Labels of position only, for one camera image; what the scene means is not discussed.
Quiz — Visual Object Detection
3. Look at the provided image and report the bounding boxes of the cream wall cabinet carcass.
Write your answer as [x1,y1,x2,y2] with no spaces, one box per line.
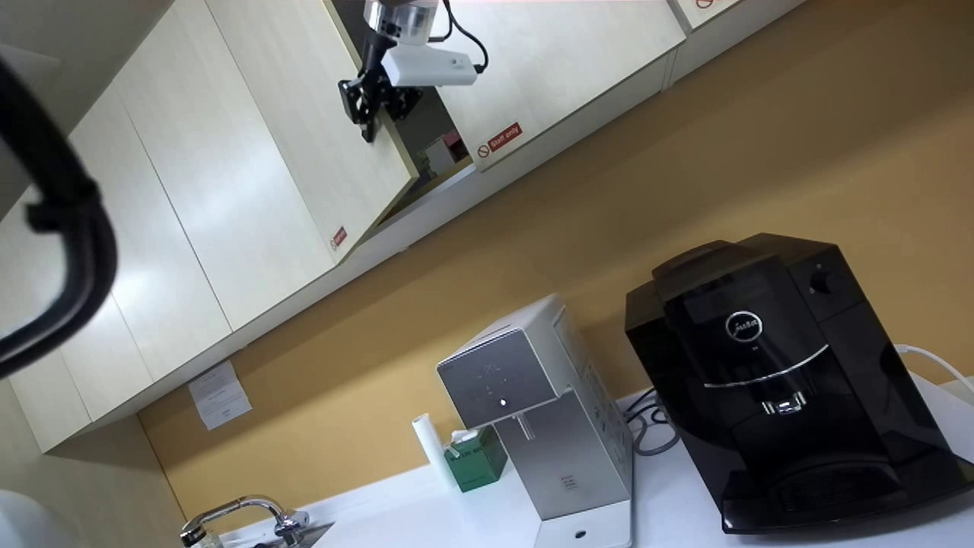
[0,0,814,452]

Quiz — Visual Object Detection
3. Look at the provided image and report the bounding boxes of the grey hose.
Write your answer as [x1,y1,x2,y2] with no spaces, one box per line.
[623,439,645,548]

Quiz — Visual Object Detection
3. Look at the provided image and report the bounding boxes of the wide cream cabinet door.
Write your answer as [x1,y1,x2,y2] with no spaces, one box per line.
[435,0,695,173]

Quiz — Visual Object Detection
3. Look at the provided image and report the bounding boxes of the chrome sink faucet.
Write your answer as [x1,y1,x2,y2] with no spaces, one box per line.
[176,494,337,548]

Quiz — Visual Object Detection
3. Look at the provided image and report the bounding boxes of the black Jura coffee machine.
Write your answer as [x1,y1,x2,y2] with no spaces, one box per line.
[620,232,974,540]

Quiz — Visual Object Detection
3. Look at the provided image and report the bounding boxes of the silver water dispenser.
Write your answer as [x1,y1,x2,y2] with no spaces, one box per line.
[435,293,642,548]

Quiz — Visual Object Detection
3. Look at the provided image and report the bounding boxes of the white power cable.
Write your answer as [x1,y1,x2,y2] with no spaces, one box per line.
[896,340,974,393]

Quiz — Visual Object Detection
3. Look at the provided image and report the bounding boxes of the white paper wall note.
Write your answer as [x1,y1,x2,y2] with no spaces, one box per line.
[185,359,255,432]

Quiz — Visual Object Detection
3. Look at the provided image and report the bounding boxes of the dark red white box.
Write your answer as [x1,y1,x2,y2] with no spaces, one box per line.
[435,129,473,171]

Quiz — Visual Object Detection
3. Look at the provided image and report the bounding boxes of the blue grey power cables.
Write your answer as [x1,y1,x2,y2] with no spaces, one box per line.
[617,384,681,460]

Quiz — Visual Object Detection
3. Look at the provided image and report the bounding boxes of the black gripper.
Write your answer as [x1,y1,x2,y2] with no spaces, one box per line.
[337,42,421,145]

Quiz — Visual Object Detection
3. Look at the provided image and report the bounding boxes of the cream hinged cabinet door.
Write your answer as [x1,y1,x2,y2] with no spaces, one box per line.
[205,0,421,269]

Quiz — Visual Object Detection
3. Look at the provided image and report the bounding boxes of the thick black cable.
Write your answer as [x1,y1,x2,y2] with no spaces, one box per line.
[0,54,120,380]

